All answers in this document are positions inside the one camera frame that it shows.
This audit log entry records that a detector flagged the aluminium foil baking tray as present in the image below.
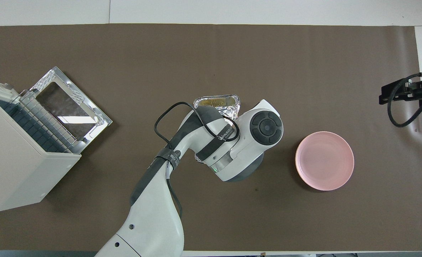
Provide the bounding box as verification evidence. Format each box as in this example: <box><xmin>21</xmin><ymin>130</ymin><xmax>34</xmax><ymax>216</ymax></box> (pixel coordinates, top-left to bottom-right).
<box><xmin>193</xmin><ymin>94</ymin><xmax>241</xmax><ymax>163</ymax></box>

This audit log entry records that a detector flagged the cream toaster oven body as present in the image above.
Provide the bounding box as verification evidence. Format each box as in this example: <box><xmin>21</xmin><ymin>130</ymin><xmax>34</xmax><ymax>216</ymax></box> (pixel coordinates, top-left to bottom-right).
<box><xmin>0</xmin><ymin>75</ymin><xmax>82</xmax><ymax>213</ymax></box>

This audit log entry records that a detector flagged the brown table mat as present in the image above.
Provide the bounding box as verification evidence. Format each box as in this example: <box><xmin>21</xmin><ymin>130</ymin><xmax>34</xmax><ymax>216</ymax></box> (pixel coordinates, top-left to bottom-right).
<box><xmin>0</xmin><ymin>24</ymin><xmax>422</xmax><ymax>252</ymax></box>

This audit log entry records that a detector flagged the pink round plate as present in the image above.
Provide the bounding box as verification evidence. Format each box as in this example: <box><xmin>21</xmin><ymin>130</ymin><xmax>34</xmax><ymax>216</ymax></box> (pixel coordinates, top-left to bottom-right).
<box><xmin>295</xmin><ymin>131</ymin><xmax>355</xmax><ymax>191</ymax></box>

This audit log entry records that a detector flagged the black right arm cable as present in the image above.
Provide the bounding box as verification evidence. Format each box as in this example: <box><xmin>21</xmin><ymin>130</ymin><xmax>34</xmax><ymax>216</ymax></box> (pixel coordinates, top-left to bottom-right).
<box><xmin>387</xmin><ymin>72</ymin><xmax>422</xmax><ymax>128</ymax></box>

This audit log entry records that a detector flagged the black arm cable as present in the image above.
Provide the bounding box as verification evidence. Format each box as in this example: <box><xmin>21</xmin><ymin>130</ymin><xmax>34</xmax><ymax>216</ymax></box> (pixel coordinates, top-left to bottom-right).
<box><xmin>154</xmin><ymin>102</ymin><xmax>240</xmax><ymax>218</ymax></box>
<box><xmin>387</xmin><ymin>72</ymin><xmax>422</xmax><ymax>128</ymax></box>

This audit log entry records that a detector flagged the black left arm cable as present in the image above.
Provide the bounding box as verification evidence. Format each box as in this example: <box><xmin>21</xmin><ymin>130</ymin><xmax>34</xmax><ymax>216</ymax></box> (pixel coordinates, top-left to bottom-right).
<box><xmin>154</xmin><ymin>102</ymin><xmax>240</xmax><ymax>218</ymax></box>

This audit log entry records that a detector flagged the metal oven wire rack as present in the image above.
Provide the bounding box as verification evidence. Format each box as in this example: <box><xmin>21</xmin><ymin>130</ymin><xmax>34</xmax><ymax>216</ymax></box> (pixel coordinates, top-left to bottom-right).
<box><xmin>0</xmin><ymin>91</ymin><xmax>90</xmax><ymax>153</ymax></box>

